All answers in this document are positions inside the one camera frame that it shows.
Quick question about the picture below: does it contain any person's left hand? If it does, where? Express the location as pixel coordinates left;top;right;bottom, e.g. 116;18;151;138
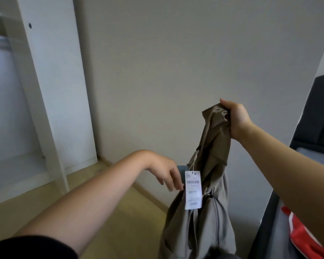
145;151;185;192

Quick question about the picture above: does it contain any person's right hand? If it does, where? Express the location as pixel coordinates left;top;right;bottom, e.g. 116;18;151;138
220;99;256;142

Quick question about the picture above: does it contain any khaki zip jacket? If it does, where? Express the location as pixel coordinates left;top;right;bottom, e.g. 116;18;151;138
158;103;234;259

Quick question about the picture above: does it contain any white wardrobe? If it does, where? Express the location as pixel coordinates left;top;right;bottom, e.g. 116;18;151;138
0;0;98;208

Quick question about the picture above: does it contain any grey quilted bed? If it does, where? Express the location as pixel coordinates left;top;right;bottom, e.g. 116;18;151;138
247;147;324;259

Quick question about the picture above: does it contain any red and navy sports jacket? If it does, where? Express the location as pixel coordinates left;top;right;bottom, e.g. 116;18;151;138
281;206;324;259

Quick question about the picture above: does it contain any person's right forearm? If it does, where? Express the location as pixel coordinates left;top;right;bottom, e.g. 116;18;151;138
239;123;324;256

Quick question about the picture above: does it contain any person's left forearm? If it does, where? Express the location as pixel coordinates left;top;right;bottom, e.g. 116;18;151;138
13;149;158;255

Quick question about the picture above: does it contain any paper price tag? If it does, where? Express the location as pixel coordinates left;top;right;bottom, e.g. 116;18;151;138
184;170;204;210

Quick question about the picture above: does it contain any dark grey upholstered headboard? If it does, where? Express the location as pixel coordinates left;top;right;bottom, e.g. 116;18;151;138
289;74;324;158

